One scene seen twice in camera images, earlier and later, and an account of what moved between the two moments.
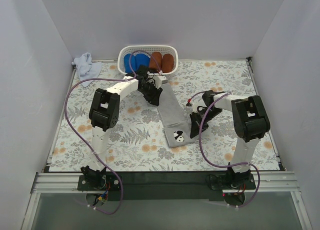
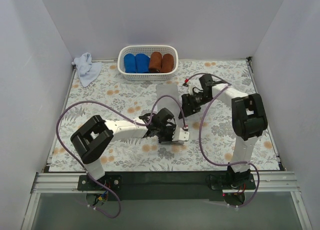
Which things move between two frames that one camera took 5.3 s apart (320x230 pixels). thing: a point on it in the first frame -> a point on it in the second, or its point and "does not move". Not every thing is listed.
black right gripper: x=200 y=118 -> x=186 y=107
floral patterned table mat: x=207 y=115 does not move
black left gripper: x=150 y=90 -> x=166 y=134
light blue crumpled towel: x=87 y=69 does not move
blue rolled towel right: x=141 y=59 does not move
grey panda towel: x=175 y=125 does not move
